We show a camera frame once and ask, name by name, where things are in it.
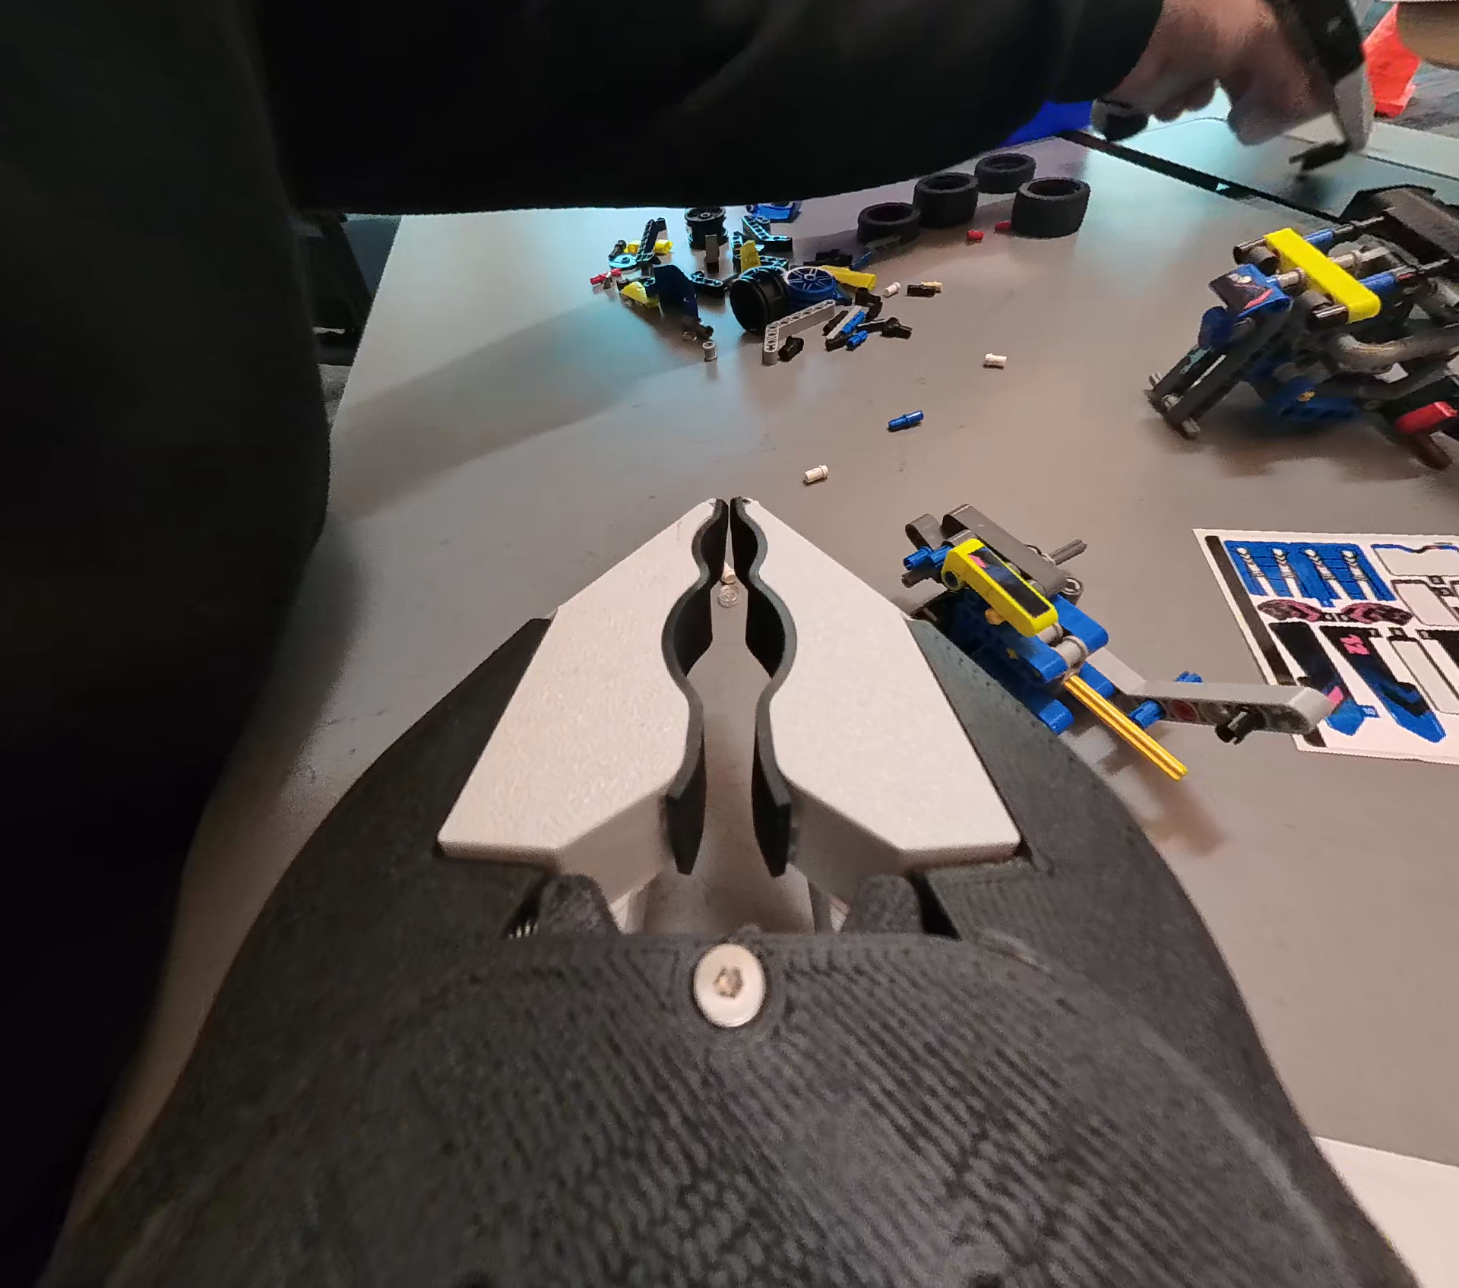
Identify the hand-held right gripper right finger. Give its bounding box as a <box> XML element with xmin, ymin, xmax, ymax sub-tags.
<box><xmin>732</xmin><ymin>500</ymin><xmax>1021</xmax><ymax>925</ymax></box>

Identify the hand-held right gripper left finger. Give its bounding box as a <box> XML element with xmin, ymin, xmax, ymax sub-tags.
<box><xmin>438</xmin><ymin>500</ymin><xmax>729</xmax><ymax>931</ymax></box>

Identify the small blue yellow lego assembly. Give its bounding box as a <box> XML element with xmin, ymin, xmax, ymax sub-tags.
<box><xmin>900</xmin><ymin>502</ymin><xmax>1336</xmax><ymax>784</ymax></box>

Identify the blue lego car chassis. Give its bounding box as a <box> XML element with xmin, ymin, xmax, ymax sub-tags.
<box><xmin>1146</xmin><ymin>189</ymin><xmax>1459</xmax><ymax>472</ymax></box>

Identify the pile of loose lego pieces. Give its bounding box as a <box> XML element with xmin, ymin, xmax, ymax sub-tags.
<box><xmin>591</xmin><ymin>200</ymin><xmax>949</xmax><ymax>370</ymax></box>

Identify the lego sticker sheet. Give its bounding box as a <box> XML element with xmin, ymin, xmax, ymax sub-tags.
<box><xmin>1194</xmin><ymin>530</ymin><xmax>1459</xmax><ymax>769</ymax></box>

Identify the person's left hand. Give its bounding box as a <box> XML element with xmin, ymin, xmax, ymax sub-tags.
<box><xmin>1122</xmin><ymin>0</ymin><xmax>1340</xmax><ymax>150</ymax></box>

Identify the orange cone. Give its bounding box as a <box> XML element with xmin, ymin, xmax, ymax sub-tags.
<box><xmin>1362</xmin><ymin>5</ymin><xmax>1422</xmax><ymax>118</ymax></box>

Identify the large blue plastic bin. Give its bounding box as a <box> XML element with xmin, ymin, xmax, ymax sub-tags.
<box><xmin>1003</xmin><ymin>101</ymin><xmax>1101</xmax><ymax>148</ymax></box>

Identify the wooden post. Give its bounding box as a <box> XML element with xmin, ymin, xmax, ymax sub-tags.
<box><xmin>1398</xmin><ymin>0</ymin><xmax>1459</xmax><ymax>73</ymax></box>

